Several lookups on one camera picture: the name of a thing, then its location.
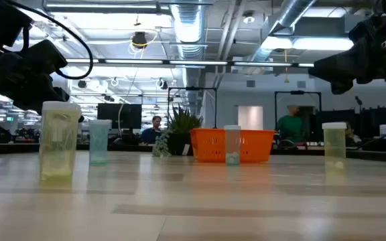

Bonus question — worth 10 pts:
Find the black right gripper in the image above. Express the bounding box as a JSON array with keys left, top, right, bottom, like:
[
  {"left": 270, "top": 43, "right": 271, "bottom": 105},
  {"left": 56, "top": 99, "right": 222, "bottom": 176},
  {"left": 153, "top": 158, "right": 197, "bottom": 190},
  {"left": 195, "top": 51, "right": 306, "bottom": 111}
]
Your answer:
[{"left": 308, "top": 15, "right": 386, "bottom": 95}]

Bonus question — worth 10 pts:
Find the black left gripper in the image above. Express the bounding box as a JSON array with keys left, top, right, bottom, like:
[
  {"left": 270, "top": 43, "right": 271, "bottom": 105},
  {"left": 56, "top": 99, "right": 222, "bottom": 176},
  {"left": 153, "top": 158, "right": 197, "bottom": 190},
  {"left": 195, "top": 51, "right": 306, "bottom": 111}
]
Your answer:
[{"left": 0, "top": 53, "right": 85, "bottom": 123}]

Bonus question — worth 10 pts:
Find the large yellow pill bottle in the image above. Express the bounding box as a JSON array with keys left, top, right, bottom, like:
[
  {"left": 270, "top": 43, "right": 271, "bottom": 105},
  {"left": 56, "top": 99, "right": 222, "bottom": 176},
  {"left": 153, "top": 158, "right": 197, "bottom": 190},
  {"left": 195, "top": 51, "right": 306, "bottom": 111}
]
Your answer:
[{"left": 39, "top": 101, "right": 82, "bottom": 182}]

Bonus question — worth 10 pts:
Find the teal pill bottle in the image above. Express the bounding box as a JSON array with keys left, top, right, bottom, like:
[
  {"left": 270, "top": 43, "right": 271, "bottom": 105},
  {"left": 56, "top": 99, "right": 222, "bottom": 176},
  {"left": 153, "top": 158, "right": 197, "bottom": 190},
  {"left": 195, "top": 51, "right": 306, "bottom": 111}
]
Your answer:
[{"left": 88, "top": 119, "right": 113, "bottom": 165}]

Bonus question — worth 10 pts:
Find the small yellow pill bottle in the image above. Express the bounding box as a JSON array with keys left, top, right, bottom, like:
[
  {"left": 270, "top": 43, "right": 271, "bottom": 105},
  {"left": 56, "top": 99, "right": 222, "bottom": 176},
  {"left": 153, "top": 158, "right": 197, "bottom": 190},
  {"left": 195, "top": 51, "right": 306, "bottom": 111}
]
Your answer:
[{"left": 322, "top": 122, "right": 347, "bottom": 170}]

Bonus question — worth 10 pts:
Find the clear pill bottle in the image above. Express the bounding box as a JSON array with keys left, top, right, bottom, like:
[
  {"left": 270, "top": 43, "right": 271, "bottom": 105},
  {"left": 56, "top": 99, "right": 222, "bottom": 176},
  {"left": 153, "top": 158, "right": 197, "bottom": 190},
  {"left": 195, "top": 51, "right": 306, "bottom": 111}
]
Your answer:
[{"left": 223, "top": 125, "right": 242, "bottom": 166}]

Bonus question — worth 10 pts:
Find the orange plastic mesh basket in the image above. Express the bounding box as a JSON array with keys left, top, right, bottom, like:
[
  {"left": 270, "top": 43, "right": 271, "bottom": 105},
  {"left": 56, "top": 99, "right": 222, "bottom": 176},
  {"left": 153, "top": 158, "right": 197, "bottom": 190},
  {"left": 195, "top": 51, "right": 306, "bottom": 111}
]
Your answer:
[{"left": 189, "top": 128, "right": 276, "bottom": 164}]

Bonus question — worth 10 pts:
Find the ceiling light panel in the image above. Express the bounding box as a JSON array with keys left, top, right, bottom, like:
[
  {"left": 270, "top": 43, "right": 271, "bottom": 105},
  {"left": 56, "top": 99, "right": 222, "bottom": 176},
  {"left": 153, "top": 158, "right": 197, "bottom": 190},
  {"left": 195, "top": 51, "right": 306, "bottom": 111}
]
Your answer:
[{"left": 261, "top": 35, "right": 355, "bottom": 52}]

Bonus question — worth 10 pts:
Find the black computer monitor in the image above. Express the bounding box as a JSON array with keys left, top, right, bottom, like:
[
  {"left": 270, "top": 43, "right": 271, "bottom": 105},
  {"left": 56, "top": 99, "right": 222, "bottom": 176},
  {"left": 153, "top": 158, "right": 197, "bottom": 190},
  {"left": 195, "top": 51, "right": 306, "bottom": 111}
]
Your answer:
[{"left": 96, "top": 102, "right": 143, "bottom": 130}]

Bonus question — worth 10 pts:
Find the black office partition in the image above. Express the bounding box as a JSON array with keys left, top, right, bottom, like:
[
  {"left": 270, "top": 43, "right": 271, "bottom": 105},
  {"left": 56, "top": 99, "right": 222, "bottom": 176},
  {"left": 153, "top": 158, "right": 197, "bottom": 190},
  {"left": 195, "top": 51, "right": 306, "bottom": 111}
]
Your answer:
[{"left": 315, "top": 106, "right": 386, "bottom": 148}]

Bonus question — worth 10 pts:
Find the person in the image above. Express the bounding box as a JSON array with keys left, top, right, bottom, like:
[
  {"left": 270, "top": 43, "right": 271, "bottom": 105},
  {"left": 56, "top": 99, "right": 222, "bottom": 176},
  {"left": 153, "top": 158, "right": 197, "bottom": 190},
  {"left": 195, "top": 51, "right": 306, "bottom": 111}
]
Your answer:
[
  {"left": 345, "top": 122, "right": 363, "bottom": 147},
  {"left": 141, "top": 115, "right": 163, "bottom": 145},
  {"left": 276, "top": 104, "right": 306, "bottom": 143}
]

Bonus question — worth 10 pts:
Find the long dark desk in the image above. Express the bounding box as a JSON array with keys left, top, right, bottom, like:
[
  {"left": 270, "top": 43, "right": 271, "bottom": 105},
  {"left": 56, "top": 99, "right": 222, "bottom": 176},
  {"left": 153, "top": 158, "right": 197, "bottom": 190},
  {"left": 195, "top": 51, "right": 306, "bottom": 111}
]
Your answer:
[
  {"left": 271, "top": 140, "right": 386, "bottom": 164},
  {"left": 0, "top": 142, "right": 153, "bottom": 152}
]

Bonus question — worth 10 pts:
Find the potted green succulent plant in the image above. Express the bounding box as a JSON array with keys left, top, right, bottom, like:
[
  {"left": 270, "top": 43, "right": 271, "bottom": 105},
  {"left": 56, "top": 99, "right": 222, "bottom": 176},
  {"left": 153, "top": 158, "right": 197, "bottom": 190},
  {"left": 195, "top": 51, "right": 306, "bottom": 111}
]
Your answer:
[{"left": 151, "top": 104, "right": 204, "bottom": 157}]

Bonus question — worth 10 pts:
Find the black left camera cable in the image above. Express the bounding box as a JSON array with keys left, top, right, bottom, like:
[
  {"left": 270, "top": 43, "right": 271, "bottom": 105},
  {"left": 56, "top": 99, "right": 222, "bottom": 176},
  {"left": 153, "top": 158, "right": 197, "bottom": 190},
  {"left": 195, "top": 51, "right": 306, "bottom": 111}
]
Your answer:
[{"left": 7, "top": 0, "right": 94, "bottom": 80}]

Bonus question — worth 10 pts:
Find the yellow hanging cord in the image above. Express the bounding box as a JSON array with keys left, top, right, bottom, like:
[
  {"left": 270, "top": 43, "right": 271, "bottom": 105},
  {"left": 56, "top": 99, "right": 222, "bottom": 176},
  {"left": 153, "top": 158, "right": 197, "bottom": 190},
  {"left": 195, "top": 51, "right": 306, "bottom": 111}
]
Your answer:
[{"left": 283, "top": 50, "right": 290, "bottom": 84}]

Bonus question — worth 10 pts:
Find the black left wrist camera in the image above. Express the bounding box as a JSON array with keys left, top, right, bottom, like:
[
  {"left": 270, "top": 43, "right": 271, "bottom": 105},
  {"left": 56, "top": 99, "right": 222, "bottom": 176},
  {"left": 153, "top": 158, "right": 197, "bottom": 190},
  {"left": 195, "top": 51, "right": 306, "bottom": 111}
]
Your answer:
[{"left": 23, "top": 39, "right": 69, "bottom": 77}]

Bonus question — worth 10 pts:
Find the silver ceiling air duct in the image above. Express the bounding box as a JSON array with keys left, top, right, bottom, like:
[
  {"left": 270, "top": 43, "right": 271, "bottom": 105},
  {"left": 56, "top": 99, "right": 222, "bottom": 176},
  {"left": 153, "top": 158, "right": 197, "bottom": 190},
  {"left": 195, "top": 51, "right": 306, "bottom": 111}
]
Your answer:
[
  {"left": 171, "top": 0, "right": 208, "bottom": 114},
  {"left": 246, "top": 0, "right": 317, "bottom": 63}
]

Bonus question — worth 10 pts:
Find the black overhead camera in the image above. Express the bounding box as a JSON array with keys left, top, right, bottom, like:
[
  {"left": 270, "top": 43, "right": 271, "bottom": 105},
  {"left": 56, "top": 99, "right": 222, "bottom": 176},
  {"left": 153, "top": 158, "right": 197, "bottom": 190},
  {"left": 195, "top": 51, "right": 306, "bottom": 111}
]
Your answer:
[{"left": 131, "top": 31, "right": 148, "bottom": 50}]

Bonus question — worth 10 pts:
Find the black aluminium rig frame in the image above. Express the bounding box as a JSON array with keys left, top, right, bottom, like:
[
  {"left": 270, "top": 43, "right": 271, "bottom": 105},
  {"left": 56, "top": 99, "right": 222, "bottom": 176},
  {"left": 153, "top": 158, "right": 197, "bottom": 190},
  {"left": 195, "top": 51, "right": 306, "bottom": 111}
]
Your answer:
[{"left": 65, "top": 58, "right": 315, "bottom": 68}]

